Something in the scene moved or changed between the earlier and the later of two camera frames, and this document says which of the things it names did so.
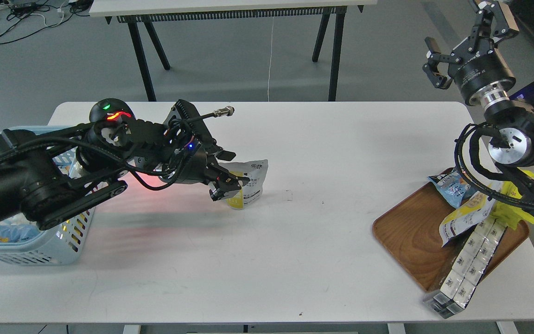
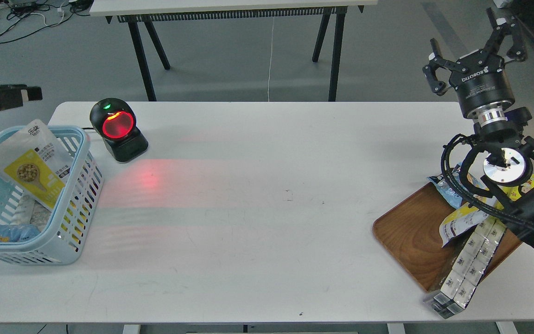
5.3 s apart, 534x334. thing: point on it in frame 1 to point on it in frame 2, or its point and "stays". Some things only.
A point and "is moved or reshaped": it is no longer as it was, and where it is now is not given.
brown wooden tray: (409, 231) stays
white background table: (140, 14) stays
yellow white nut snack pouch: (251, 189) is moved or reshaped
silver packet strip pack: (467, 269) stays
